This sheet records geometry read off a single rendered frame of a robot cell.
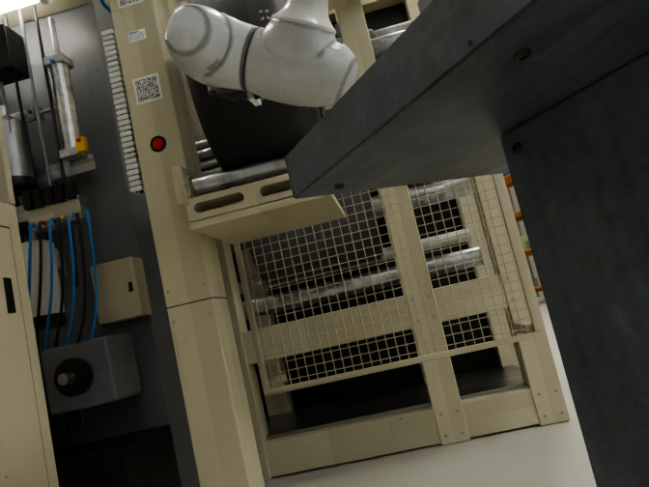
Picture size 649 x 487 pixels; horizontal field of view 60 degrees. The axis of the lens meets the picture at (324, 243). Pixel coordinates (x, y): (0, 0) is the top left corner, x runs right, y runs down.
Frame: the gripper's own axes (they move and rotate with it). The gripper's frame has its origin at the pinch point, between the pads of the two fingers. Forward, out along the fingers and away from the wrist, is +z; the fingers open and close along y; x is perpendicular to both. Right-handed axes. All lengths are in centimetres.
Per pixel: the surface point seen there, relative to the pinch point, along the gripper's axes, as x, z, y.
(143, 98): -15.7, 28.6, 34.7
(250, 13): -22.0, 10.8, -2.3
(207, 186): 13.8, 17.1, 19.9
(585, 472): 104, 20, -54
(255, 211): 23.3, 13.4, 8.6
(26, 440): 58, -18, 57
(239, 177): 13.8, 17.1, 11.2
